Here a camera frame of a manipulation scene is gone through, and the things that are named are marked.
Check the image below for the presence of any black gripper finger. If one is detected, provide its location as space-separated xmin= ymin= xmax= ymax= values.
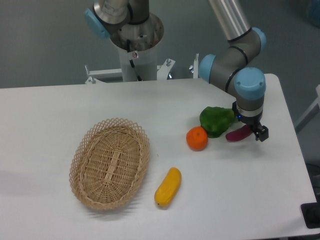
xmin=253 ymin=123 xmax=269 ymax=142

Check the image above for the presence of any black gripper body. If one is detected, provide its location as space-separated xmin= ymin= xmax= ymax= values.
xmin=232 ymin=101 xmax=263 ymax=133

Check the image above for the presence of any purple sweet potato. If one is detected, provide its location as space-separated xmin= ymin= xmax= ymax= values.
xmin=225 ymin=124 xmax=253 ymax=142

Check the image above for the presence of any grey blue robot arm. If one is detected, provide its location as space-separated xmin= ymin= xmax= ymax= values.
xmin=84 ymin=0 xmax=269 ymax=142

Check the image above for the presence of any green bok choy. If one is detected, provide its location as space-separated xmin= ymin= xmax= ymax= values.
xmin=199 ymin=106 xmax=236 ymax=139

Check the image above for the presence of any orange tangerine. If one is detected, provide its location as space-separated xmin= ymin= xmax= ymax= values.
xmin=186 ymin=126 xmax=209 ymax=151

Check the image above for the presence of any black device at table edge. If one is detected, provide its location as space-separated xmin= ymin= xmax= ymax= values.
xmin=300 ymin=202 xmax=320 ymax=229

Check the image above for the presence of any yellow mango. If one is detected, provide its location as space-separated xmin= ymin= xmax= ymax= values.
xmin=154 ymin=167 xmax=182 ymax=207

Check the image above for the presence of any woven wicker basket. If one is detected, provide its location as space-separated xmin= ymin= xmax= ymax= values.
xmin=69 ymin=118 xmax=150 ymax=211

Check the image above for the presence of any black cable on pedestal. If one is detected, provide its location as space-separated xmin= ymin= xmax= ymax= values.
xmin=126 ymin=39 xmax=143 ymax=82

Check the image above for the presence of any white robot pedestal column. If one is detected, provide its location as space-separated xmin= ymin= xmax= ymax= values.
xmin=117 ymin=47 xmax=158 ymax=82

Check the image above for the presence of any white metal base frame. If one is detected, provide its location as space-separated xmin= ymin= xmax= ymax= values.
xmin=84 ymin=53 xmax=201 ymax=84

